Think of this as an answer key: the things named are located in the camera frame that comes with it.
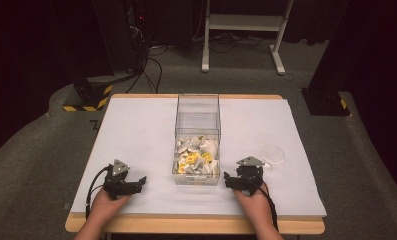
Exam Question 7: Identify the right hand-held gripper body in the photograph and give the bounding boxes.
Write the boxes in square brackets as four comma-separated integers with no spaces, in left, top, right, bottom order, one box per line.
[231,155,266,196]

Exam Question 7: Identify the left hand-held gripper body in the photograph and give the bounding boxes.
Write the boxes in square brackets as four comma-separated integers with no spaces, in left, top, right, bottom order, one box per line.
[102,158,143,201]

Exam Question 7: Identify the person's left hand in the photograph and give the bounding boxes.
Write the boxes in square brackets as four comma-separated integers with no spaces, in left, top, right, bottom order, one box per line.
[90,188,133,221]

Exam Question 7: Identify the person's right hand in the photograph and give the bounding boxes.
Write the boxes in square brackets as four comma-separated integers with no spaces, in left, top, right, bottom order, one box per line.
[233,186,274,224]

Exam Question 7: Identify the clear round plastic dish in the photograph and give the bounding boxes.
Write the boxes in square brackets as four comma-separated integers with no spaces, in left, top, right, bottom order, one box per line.
[261,144,286,168]

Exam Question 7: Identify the pile of white yellow packets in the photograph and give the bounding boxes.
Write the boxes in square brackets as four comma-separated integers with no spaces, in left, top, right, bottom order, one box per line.
[175,134,220,176]

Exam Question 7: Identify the white table mat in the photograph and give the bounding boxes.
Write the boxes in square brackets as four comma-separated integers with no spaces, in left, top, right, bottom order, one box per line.
[69,96,328,218]

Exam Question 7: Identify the clear plastic box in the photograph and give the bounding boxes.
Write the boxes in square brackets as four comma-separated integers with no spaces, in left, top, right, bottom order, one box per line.
[171,93,222,187]

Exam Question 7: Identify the wooden table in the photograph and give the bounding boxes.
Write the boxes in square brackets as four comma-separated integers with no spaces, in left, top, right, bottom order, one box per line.
[64,93,326,236]

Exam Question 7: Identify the black base with hazard stripes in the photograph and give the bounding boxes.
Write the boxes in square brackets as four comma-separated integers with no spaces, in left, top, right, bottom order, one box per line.
[62,74,115,113]
[300,87,351,117]

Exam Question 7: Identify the black equipment column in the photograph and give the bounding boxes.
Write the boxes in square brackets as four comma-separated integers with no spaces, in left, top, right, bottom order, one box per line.
[91,0,150,77]

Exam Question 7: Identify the white metal stand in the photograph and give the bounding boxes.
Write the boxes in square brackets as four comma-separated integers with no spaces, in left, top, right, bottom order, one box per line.
[201,0,295,76]

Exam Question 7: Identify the dark curtain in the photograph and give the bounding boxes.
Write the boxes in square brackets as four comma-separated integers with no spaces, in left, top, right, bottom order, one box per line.
[307,0,397,194]

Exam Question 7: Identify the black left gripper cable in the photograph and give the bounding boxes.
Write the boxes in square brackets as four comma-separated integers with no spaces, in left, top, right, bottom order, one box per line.
[85,165,110,221]

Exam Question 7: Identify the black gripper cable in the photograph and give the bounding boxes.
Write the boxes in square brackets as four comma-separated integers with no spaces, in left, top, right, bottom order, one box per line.
[258,181,281,233]
[85,165,110,221]

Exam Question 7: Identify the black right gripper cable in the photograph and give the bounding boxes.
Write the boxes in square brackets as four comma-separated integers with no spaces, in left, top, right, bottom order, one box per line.
[258,181,281,233]

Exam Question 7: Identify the black floor cables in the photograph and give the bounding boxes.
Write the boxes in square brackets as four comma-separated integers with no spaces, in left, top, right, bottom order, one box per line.
[125,43,169,95]

